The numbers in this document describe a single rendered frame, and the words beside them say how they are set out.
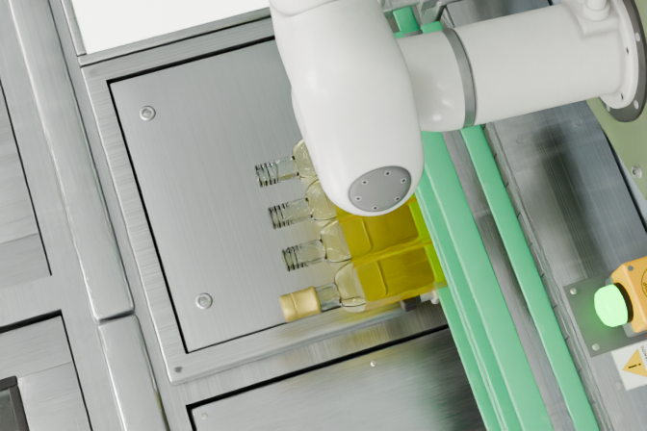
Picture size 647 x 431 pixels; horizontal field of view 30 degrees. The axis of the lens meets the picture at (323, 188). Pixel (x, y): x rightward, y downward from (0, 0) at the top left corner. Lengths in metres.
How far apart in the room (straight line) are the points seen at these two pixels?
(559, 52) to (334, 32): 0.25
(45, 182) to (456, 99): 0.77
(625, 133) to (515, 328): 0.28
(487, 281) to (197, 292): 0.43
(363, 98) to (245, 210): 0.70
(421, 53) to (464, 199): 0.33
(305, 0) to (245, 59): 0.74
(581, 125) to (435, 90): 0.37
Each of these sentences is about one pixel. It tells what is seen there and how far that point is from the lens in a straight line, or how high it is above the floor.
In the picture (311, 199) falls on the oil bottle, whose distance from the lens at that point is 1.50.
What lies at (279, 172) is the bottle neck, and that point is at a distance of 1.52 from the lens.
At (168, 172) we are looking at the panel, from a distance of 1.67.
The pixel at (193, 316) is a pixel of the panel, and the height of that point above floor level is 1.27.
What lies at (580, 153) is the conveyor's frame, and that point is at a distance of 1.43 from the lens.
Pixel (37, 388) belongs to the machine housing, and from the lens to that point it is 1.66.
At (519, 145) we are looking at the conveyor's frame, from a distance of 1.42.
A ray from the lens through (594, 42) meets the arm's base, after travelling 1.15.
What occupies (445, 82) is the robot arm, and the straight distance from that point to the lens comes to 1.10.
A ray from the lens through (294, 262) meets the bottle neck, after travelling 1.49.
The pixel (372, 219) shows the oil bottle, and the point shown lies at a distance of 1.49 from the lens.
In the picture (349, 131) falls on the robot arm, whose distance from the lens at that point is 0.99.
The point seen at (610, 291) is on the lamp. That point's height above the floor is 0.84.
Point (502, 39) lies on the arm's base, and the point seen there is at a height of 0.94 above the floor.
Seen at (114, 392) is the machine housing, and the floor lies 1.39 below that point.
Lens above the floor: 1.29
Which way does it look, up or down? 9 degrees down
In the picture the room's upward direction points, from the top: 106 degrees counter-clockwise
